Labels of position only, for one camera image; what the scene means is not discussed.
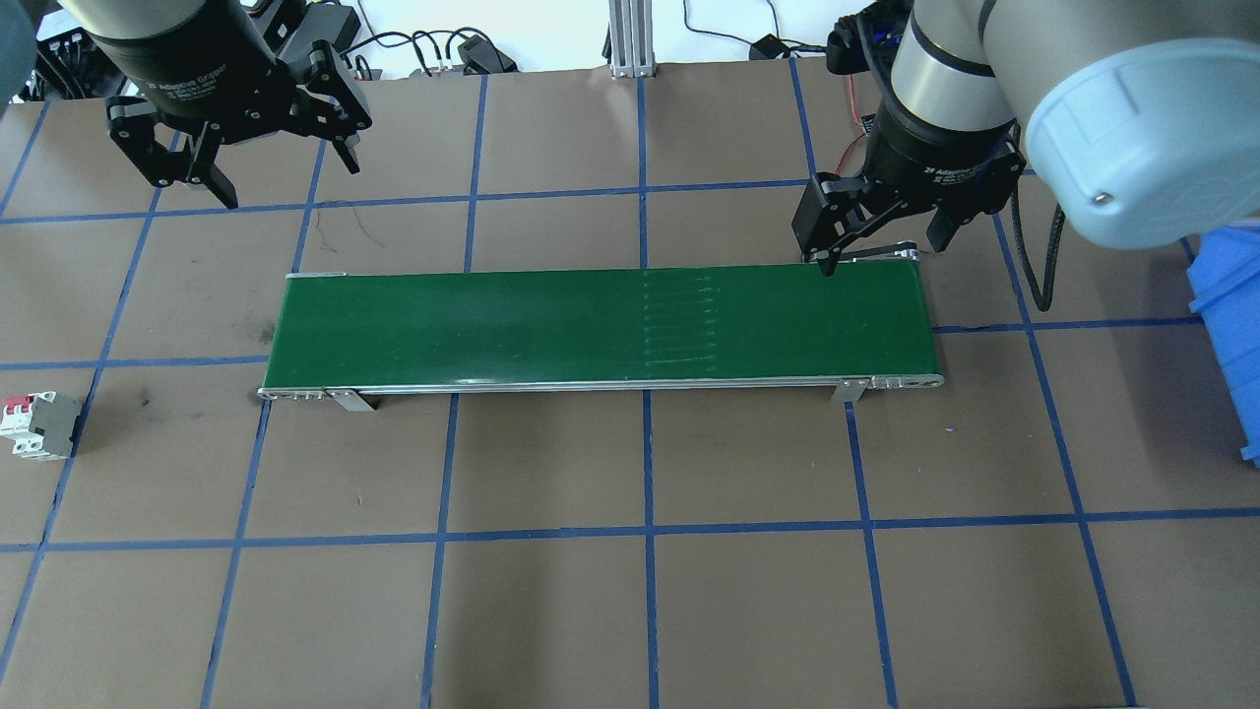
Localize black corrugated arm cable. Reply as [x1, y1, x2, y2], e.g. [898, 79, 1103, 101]
[1009, 182, 1069, 313]

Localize red black conveyor wire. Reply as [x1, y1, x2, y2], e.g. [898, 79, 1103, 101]
[787, 41, 872, 173]

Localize large black power brick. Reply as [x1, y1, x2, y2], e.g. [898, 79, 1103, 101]
[295, 4, 363, 55]

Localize green belt conveyor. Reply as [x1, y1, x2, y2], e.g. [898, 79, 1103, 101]
[258, 240, 946, 413]

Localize blue bin with foam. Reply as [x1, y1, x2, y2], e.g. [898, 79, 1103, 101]
[1186, 225, 1260, 466]

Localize aluminium profile post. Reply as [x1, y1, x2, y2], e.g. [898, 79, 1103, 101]
[606, 0, 658, 80]

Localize white red circuit breaker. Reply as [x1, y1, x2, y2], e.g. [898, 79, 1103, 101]
[0, 390, 86, 462]

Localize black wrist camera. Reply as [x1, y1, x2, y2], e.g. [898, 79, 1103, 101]
[825, 0, 918, 78]

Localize black plug adapter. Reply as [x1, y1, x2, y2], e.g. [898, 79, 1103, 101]
[458, 34, 520, 76]

